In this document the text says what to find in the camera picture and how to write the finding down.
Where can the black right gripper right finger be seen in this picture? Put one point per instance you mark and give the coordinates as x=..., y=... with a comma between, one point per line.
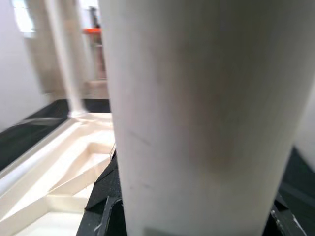
x=285, y=223

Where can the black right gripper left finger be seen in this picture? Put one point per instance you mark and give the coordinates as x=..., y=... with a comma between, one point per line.
x=105, y=216

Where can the white plastic children table top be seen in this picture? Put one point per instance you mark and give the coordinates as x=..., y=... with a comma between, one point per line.
x=61, y=177

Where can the black tablecloth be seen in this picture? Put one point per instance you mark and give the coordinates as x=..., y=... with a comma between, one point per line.
x=14, y=142

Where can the orange-lidded clear storage box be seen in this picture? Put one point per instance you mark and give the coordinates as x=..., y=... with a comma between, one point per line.
x=92, y=30

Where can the small black tool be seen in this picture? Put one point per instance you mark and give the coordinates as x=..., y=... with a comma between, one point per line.
x=93, y=14

